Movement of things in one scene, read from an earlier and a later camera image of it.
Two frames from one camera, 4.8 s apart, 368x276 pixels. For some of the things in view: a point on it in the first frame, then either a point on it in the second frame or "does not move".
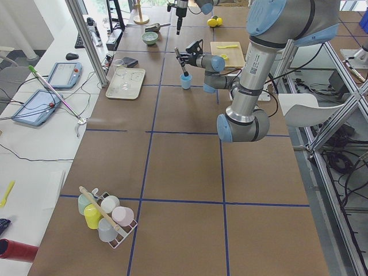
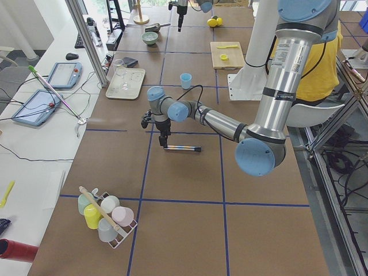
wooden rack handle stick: x=99 y=208 does not move
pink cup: x=122 y=215 does not move
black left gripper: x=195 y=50 -> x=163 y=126
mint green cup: x=83 y=201 does not move
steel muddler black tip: x=185 y=73 -> x=179 y=148
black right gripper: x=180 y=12 does not move
